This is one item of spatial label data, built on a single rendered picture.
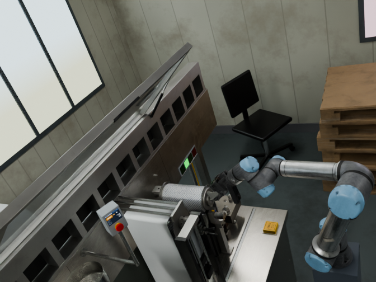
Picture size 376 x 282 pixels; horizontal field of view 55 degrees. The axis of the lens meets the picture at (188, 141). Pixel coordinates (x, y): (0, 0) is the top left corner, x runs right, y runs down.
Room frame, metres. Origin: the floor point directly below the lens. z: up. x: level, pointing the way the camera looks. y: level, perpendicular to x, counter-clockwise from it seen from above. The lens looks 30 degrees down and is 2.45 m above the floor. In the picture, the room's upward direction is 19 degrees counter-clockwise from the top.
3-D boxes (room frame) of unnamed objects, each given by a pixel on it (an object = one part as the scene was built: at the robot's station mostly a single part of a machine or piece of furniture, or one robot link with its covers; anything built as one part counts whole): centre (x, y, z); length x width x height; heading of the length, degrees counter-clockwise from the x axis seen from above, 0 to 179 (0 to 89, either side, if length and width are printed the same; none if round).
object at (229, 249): (1.40, -0.02, 1.05); 0.06 x 0.05 x 0.31; 55
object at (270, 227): (1.45, -0.29, 0.91); 0.07 x 0.07 x 0.02; 55
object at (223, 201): (1.69, 0.03, 1.00); 0.40 x 0.16 x 0.06; 55
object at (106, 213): (1.02, 0.34, 1.66); 0.07 x 0.07 x 0.10; 30
